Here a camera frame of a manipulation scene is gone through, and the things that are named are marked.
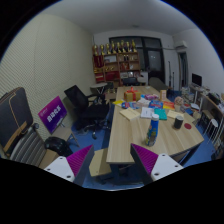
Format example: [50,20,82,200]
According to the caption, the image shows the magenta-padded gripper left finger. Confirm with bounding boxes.
[43,144,95,187]

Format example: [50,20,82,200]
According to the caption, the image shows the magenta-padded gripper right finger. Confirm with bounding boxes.
[130,143,184,186]

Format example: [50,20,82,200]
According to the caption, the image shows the blue drink bottle white cap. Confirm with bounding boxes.
[145,113,160,148]

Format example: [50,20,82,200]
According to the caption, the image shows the brown cardboard box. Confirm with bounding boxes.
[39,148,59,169]

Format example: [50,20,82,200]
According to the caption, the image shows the black bag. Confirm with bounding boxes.
[44,136,74,158]

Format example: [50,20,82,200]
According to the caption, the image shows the light wooden bench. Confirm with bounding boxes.
[88,148,113,178]

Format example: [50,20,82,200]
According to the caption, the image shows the black mug white inside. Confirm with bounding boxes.
[173,115,185,130]

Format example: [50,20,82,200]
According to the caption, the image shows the teal book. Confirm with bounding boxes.
[153,108,168,121]

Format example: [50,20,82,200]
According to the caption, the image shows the kraft paper notebook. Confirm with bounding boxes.
[166,109,185,120]

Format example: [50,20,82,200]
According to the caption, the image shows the purple sign board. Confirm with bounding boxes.
[37,95,68,135]

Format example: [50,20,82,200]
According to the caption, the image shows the white booklet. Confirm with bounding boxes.
[140,106,155,120]

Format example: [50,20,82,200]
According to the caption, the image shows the orange book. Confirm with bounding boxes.
[162,100,176,111]

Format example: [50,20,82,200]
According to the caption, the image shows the cream notebook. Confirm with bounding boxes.
[119,107,141,122]

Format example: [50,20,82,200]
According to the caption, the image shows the white round stool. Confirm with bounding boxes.
[203,118,219,144]

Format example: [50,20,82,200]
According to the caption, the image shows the black office chair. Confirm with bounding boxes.
[63,84,111,139]

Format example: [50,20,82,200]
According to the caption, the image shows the pink flowers in white pot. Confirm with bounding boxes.
[173,96,184,113]

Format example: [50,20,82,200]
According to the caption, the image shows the dark blue patterned book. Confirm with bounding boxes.
[121,101,141,110]

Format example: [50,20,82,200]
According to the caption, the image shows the pink packet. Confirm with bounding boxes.
[143,93,160,101]

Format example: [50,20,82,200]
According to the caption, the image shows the small tan upright box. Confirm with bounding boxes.
[159,89,168,102]

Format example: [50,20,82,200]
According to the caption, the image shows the black suitcase tan trim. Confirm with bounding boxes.
[0,87,34,158]

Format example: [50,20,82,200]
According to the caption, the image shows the yellow gift box red ribbon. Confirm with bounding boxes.
[123,86,142,103]

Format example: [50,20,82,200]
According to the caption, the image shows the grey armchair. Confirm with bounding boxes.
[148,77,169,91]

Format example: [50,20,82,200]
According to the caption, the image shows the small round side table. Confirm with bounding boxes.
[89,82,108,96]

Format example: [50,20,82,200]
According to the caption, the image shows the black computer monitor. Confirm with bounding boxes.
[191,73,203,88]

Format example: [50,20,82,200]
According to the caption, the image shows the black framed glass door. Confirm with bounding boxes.
[109,36,166,84]

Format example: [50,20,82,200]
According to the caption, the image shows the wooden shelf unit with trophies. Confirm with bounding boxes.
[92,39,142,84]

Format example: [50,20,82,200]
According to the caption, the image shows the white air conditioner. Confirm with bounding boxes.
[174,40,190,51]

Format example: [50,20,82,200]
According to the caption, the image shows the long wooden wall desk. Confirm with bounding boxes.
[199,93,224,134]

